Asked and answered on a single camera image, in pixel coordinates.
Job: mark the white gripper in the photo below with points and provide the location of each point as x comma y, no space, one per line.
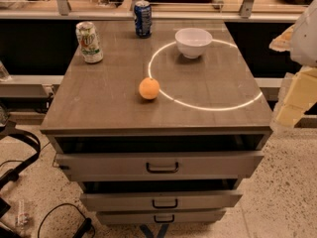
305,39

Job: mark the green white 7up can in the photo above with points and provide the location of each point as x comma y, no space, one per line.
89,43

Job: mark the blue pepsi can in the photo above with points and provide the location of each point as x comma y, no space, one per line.
143,18

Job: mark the white bowl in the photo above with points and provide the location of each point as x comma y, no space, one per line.
193,42

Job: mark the grey drawer cabinet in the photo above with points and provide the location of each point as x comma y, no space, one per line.
163,129

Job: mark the orange fruit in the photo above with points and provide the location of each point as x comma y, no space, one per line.
149,88

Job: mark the clear plastic bottle on floor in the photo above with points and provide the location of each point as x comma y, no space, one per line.
22,215

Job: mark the top drawer with handle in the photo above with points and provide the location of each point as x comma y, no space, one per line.
159,166

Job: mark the drawer with handle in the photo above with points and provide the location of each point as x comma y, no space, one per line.
148,201
160,217
159,166

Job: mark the middle drawer with handle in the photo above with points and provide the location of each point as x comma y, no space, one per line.
148,201

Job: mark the bottom drawer with handle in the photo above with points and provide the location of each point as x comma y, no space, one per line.
160,217

